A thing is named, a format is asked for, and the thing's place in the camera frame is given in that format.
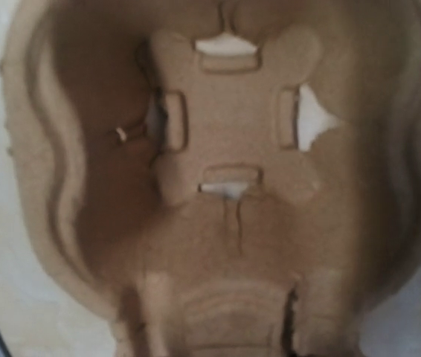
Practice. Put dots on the brown cardboard cup carrier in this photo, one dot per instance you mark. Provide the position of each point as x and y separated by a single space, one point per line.
220 178

